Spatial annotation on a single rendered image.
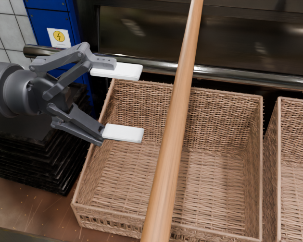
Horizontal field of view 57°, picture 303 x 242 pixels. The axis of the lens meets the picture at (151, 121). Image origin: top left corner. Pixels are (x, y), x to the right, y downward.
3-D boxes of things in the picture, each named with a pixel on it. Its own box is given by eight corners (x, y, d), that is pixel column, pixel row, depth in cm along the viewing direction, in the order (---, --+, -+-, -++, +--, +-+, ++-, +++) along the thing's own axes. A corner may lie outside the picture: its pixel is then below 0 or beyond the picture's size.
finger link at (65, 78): (57, 87, 48) (51, 81, 47) (99, 54, 41) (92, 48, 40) (47, 102, 45) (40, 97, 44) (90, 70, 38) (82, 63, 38)
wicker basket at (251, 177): (117, 124, 126) (111, 74, 106) (246, 143, 118) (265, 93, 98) (76, 228, 93) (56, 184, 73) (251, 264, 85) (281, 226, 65)
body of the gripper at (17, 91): (20, 57, 47) (72, 63, 46) (35, 96, 53) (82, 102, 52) (-6, 85, 42) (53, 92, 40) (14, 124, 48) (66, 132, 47)
